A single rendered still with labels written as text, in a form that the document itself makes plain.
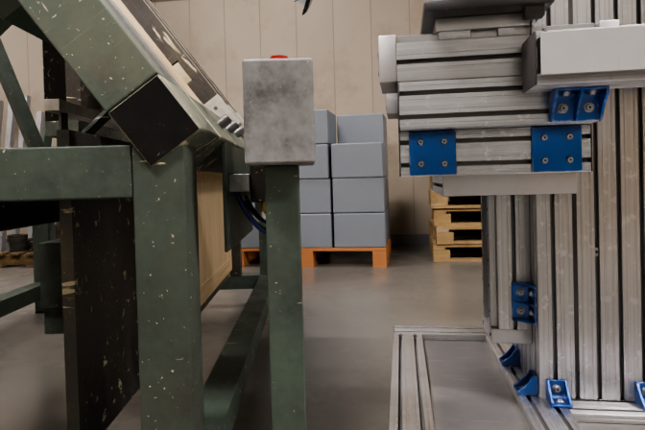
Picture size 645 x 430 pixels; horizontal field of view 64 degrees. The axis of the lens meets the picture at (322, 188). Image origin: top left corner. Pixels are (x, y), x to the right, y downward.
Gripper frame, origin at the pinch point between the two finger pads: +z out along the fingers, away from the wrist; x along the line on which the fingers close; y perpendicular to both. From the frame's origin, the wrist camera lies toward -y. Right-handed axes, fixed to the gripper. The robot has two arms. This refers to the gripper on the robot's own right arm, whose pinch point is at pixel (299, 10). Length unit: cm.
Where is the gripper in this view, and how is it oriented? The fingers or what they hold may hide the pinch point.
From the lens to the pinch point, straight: 190.7
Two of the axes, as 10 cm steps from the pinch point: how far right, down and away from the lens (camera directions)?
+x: -1.5, 0.2, -9.9
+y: -8.9, -4.4, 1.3
